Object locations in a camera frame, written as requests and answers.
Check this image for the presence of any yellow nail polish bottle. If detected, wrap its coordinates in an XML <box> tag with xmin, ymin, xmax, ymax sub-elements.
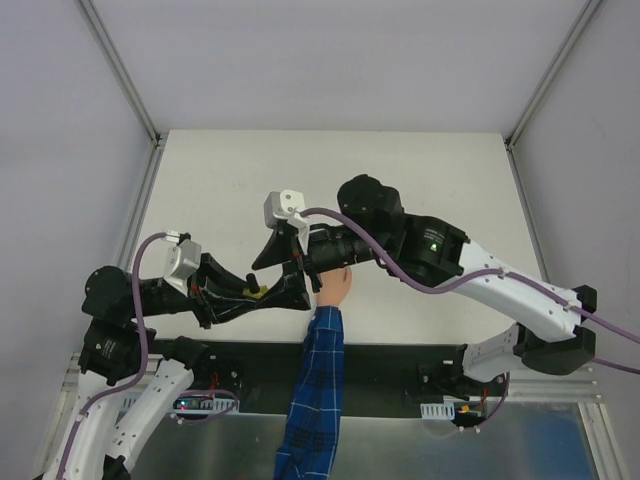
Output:
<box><xmin>243</xmin><ymin>285</ymin><xmax>269</xmax><ymax>299</ymax></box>

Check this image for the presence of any blue plaid sleeve forearm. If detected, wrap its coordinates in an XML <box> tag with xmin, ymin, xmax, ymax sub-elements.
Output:
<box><xmin>273</xmin><ymin>307</ymin><xmax>345</xmax><ymax>479</ymax></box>

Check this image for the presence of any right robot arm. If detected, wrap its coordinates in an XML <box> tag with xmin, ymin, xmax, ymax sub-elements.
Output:
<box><xmin>252</xmin><ymin>174</ymin><xmax>597</xmax><ymax>395</ymax></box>

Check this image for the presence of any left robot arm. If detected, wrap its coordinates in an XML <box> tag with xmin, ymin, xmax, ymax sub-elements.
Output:
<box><xmin>42</xmin><ymin>240</ymin><xmax>285</xmax><ymax>479</ymax></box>

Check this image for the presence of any person's hand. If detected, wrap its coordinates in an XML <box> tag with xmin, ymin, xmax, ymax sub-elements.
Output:
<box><xmin>316</xmin><ymin>268</ymin><xmax>352</xmax><ymax>307</ymax></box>

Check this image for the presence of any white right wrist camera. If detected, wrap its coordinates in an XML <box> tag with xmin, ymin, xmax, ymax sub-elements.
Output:
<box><xmin>263</xmin><ymin>190</ymin><xmax>311</xmax><ymax>253</ymax></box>

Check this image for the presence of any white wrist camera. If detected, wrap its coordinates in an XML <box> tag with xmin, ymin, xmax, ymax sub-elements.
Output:
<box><xmin>163</xmin><ymin>230</ymin><xmax>202</xmax><ymax>297</ymax></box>
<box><xmin>263</xmin><ymin>190</ymin><xmax>311</xmax><ymax>253</ymax></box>

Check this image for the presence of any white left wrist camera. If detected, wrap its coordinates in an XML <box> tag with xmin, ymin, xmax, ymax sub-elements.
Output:
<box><xmin>163</xmin><ymin>230</ymin><xmax>202</xmax><ymax>297</ymax></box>

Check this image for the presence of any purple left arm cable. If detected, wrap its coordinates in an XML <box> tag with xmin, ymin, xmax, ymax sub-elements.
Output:
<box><xmin>54</xmin><ymin>230</ymin><xmax>239</xmax><ymax>479</ymax></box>

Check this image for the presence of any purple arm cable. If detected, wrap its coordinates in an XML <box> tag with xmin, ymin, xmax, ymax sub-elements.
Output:
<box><xmin>54</xmin><ymin>230</ymin><xmax>239</xmax><ymax>479</ymax></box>
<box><xmin>302</xmin><ymin>207</ymin><xmax>640</xmax><ymax>441</ymax></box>

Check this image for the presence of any left white cable duct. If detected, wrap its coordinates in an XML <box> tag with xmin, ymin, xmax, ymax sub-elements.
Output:
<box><xmin>119</xmin><ymin>392</ymin><xmax>236</xmax><ymax>416</ymax></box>

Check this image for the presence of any white cable duct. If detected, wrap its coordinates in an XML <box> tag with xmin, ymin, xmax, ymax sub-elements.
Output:
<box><xmin>119</xmin><ymin>392</ymin><xmax>236</xmax><ymax>416</ymax></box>
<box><xmin>420</xmin><ymin>401</ymin><xmax>456</xmax><ymax>421</ymax></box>

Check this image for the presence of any aluminium table edge rail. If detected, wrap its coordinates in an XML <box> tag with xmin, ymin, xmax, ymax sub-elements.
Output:
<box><xmin>89</xmin><ymin>144</ymin><xmax>166</xmax><ymax>351</ymax></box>

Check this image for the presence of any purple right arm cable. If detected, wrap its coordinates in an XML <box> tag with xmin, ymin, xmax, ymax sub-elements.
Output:
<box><xmin>302</xmin><ymin>207</ymin><xmax>640</xmax><ymax>441</ymax></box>

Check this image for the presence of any left aluminium frame post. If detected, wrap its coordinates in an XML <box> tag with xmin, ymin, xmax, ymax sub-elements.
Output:
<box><xmin>77</xmin><ymin>0</ymin><xmax>169</xmax><ymax>149</ymax></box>

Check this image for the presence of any aluminium frame post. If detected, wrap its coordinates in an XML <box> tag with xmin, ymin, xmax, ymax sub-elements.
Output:
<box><xmin>504</xmin><ymin>0</ymin><xmax>606</xmax><ymax>150</ymax></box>
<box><xmin>77</xmin><ymin>0</ymin><xmax>169</xmax><ymax>149</ymax></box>

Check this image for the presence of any right white cable duct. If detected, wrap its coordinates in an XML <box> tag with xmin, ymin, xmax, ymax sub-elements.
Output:
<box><xmin>420</xmin><ymin>401</ymin><xmax>456</xmax><ymax>421</ymax></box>

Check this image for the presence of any right aluminium frame post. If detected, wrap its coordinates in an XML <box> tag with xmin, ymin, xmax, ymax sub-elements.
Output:
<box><xmin>504</xmin><ymin>0</ymin><xmax>606</xmax><ymax>150</ymax></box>

